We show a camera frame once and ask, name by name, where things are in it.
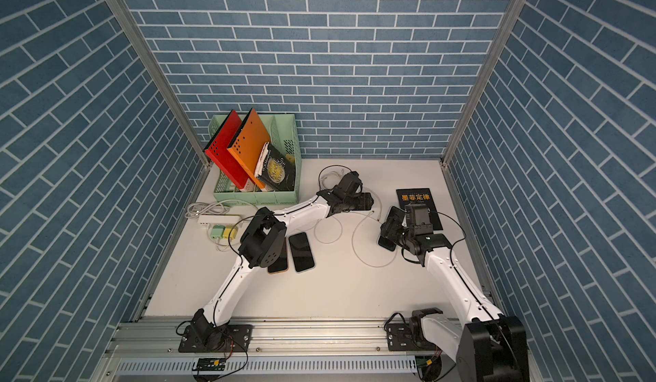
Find black phone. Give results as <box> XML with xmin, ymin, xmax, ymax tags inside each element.
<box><xmin>378</xmin><ymin>206</ymin><xmax>406</xmax><ymax>251</ymax></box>

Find white cable to phone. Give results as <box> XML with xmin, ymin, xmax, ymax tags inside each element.
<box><xmin>350</xmin><ymin>209</ymin><xmax>400</xmax><ymax>269</ymax></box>

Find white charging cable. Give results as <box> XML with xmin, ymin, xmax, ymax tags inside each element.
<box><xmin>306</xmin><ymin>168</ymin><xmax>383</xmax><ymax>245</ymax></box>

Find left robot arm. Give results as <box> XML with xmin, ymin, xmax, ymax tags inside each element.
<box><xmin>191</xmin><ymin>190</ymin><xmax>374</xmax><ymax>349</ymax></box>

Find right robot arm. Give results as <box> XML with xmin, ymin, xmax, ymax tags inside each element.
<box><xmin>385</xmin><ymin>228</ymin><xmax>530</xmax><ymax>381</ymax></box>

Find black book with deer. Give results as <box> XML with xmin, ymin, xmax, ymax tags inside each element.
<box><xmin>396</xmin><ymin>188</ymin><xmax>443</xmax><ymax>231</ymax></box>

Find black Moon and Sixpence book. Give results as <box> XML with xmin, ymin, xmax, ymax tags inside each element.
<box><xmin>255</xmin><ymin>143</ymin><xmax>296</xmax><ymax>192</ymax></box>

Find green plastic file organizer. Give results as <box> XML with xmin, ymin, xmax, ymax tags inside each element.
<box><xmin>208</xmin><ymin>114</ymin><xmax>302</xmax><ymax>204</ymax></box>

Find orange book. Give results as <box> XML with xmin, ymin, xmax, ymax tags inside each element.
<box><xmin>227</xmin><ymin>109</ymin><xmax>271</xmax><ymax>190</ymax></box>

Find green and yellow plug adapters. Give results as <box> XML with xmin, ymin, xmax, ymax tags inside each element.
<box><xmin>209</xmin><ymin>225</ymin><xmax>237</xmax><ymax>241</ymax></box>

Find red book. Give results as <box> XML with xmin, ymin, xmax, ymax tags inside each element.
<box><xmin>204</xmin><ymin>110</ymin><xmax>255</xmax><ymax>192</ymax></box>

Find small black controller box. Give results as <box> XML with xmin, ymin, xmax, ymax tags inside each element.
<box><xmin>192</xmin><ymin>358</ymin><xmax>227</xmax><ymax>373</ymax></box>

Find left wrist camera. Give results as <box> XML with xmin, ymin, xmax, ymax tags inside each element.
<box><xmin>337</xmin><ymin>171</ymin><xmax>363</xmax><ymax>196</ymax></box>

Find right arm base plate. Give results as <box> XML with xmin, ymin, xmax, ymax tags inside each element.
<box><xmin>383</xmin><ymin>322</ymin><xmax>440</xmax><ymax>352</ymax></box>

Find grey coiled power cord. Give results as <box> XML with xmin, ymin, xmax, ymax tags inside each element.
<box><xmin>185</xmin><ymin>199</ymin><xmax>257</xmax><ymax>221</ymax></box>

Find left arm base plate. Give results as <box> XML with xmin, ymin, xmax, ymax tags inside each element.
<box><xmin>178</xmin><ymin>325</ymin><xmax>254</xmax><ymax>353</ymax></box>

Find aluminium rail frame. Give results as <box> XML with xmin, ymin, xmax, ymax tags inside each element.
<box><xmin>92</xmin><ymin>317</ymin><xmax>459</xmax><ymax>381</ymax></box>

